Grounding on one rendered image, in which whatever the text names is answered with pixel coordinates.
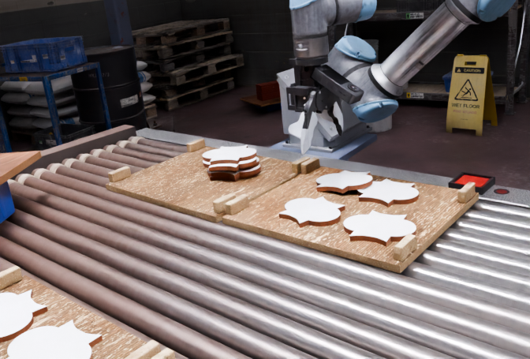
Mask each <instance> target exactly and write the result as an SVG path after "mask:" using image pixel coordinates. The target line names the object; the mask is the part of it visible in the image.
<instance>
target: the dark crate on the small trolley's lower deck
mask: <svg viewBox="0 0 530 359"><path fill-rule="evenodd" d="M58 128H59V131H60V135H61V139H62V144H65V143H69V142H71V141H74V140H78V139H81V138H84V137H86V136H90V135H93V134H95V133H96V132H95V130H94V128H95V127H94V125H80V124H65V123H59V124H58ZM32 134H33V137H34V138H35V139H34V141H35V145H36V147H37V148H36V149H38V150H46V149H48V148H53V147H56V146H57V144H56V140H55V136H54V130H53V126H50V127H48V128H45V129H41V130H40V131H37V132H34V133H32ZM52 134H53V135H52Z"/></svg>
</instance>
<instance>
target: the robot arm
mask: <svg viewBox="0 0 530 359"><path fill-rule="evenodd" d="M515 1H516V0H445V1H444V3H443V4H441V6H440V7H439V8H437V10H436V11H434V12H433V14H432V15H430V16H429V18H428V19H426V21H425V22H424V23H422V25H421V26H419V27H418V28H417V29H416V30H415V31H414V32H413V33H412V34H411V35H410V36H409V37H408V38H407V39H406V40H405V41H404V42H403V43H402V44H401V45H400V46H399V47H398V48H397V49H396V50H395V51H394V52H393V53H392V54H391V55H390V56H389V57H388V58H387V59H386V60H385V61H384V62H383V63H382V64H378V63H375V64H373V62H374V61H375V60H376V56H377V54H376V52H375V50H374V49H373V48H372V47H371V46H370V45H369V44H368V43H366V42H365V41H363V40H362V39H360V38H358V37H355V36H344V37H342V38H341V39H340V40H339V41H338V43H336V44H335V45H334V48H333V49H332V50H331V51H330V53H329V45H328V35H327V26H331V25H337V24H347V23H356V22H357V21H364V20H367V19H369V18H371V17H372V16H373V14H374V13H375V10H376V5H377V1H376V0H289V8H290V11H291V21H292V30H293V48H294V56H295V58H294V59H292V58H291V59H289V65H293V68H294V78H295V83H292V84H290V86H289V87H286V94H287V104H288V110H295V112H301V113H302V114H301V115H300V119H299V121H298V122H296V123H293V124H292V125H290V126H289V133H290V134H291V135H293V136H295V137H297V138H299V139H301V141H300V146H301V153H302V154H305V153H306V152H307V150H308V149H309V148H310V147H311V141H312V138H313V131H314V128H315V126H316V124H317V121H318V118H317V117H316V114H315V112H316V113H317V114H319V116H320V117H321V118H322V119H325V120H327V121H329V122H333V123H334V124H335V126H336V130H337V131H338V134H339V136H341V135H342V134H343V116H342V101H343V100H344V101H345V102H346V103H348V104H349V105H350V106H351V107H352V109H353V113H355V115H356V116H357V117H358V119H359V120H360V121H361V122H365V123H372V122H377V121H380V120H383V119H384V118H387V117H389V116H391V115H392V114H393V113H394V112H395V111H396V110H397V108H398V101H397V100H396V99H397V98H398V97H400V96H401V95H402V93H403V85H405V84H406V83H407V82H408V81H409V80H410V79H411V78H412V77H413V76H415V75H416V74H417V73H418V72H419V71H420V70H421V69H422V68H423V67H425V65H426V64H427V63H429V61H430V60H432V59H433V58H434V57H435V56H436V55H437V54H438V53H439V52H440V51H441V50H442V49H443V48H445V47H446V46H447V45H448V44H449V43H450V42H451V41H452V40H453V39H455V38H456V37H457V36H458V35H459V34H460V33H461V32H462V31H463V30H465V29H466V28H467V27H468V26H469V25H470V24H480V23H481V22H482V21H485V22H491V21H494V20H496V19H497V17H501V16H502V15H503V14H505V13H506V12H507V11H508V10H509V9H510V8H511V7H512V5H513V4H514V3H515ZM328 53H329V54H328ZM289 94H290V97H291V105H289Z"/></svg>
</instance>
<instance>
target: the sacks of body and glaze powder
mask: <svg viewBox="0 0 530 359"><path fill-rule="evenodd" d="M136 67H137V72H138V76H139V78H140V86H141V90H142V95H143V100H144V109H145V114H146V119H147V120H148V119H150V118H154V117H157V111H156V106H155V103H151V102H152V101H153V100H154V99H156V98H155V96H153V95H150V94H147V93H143V92H146V91H148V90H149V89H150V88H151V87H152V86H153V85H152V84H151V83H149V82H147V80H148V79H149V78H151V74H150V73H147V72H146V71H143V69H145V68H146V67H147V63H145V62H142V61H136ZM51 85H52V88H53V93H54V99H55V102H56V107H57V111H58V117H59V121H60V123H65V124H80V122H79V114H78V109H77V102H76V99H75V95H74V90H72V87H73V83H72V80H71V76H70V75H68V76H65V77H60V78H57V79H53V80H51ZM0 89H2V90H3V91H6V92H7V93H6V94H4V96H3V97H2V98H1V101H3V102H5V103H13V104H15V105H13V106H11V107H10V108H9V109H8V110H7V114H11V115H14V116H15V117H13V118H12V119H11V121H10V122H9V126H12V128H10V129H11V132H12V136H13V141H15V142H20V141H23V140H27V139H30V138H32V139H31V141H32V144H33V145H35V141H34V139H35V138H34V137H33V134H32V133H34V132H37V131H40V130H41V129H45V128H48V127H50V126H52V123H51V119H50V112H49V109H48V105H47V99H46V95H45V91H44V87H43V82H42V81H6V82H4V83H3V84H2V86H1V87H0Z"/></svg>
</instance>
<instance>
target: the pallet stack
mask: <svg viewBox="0 0 530 359"><path fill-rule="evenodd" d="M215 23H218V29H219V30H216V31H213V32H207V31H210V29H209V28H210V24H215ZM188 29H192V30H191V32H187V31H188ZM227 30H230V20H229V18H220V19H210V20H209V19H205V20H191V21H175V22H172V23H168V24H161V25H157V26H153V27H149V28H142V29H138V30H134V31H132V37H133V38H136V41H134V42H133V43H134V48H135V53H136V59H137V61H142V62H145V63H147V67H146V68H145V69H143V71H146V72H147V73H150V74H151V78H149V79H148V80H147V82H149V83H151V84H152V85H153V86H152V87H151V88H150V89H149V90H148V91H146V92H143V93H147V94H150V95H153V96H155V98H156V99H154V100H153V101H152V102H151V103H155V106H156V107H160V106H163V105H165V106H164V107H165V109H164V111H171V110H176V109H178V108H181V107H185V106H188V105H190V104H192V103H196V102H199V101H201V100H203V99H207V98H210V97H212V96H214V95H217V94H221V93H223V92H226V91H229V90H230V89H232V88H234V82H233V77H231V69H234V68H237V67H240V66H243V65H244V58H242V57H243V54H231V49H230V43H232V42H233V37H232V36H231V35H232V34H233V31H227ZM162 31H163V32H162ZM183 32H187V33H184V34H183ZM215 36H220V40H221V43H215ZM218 47H220V48H219V49H218V52H219V54H212V53H211V52H212V50H211V49H215V48H218ZM189 48H191V49H189ZM229 59H230V64H218V62H223V61H225V60H229ZM217 73H219V76H220V77H213V76H212V75H215V74H217ZM221 83H223V85H222V87H223V89H221V90H219V91H216V92H212V93H210V94H208V90H209V89H212V88H215V85H216V84H221ZM191 95H195V99H193V100H190V101H188V102H185V103H181V104H179V105H178V101H177V100H179V99H183V98H186V97H189V96H191Z"/></svg>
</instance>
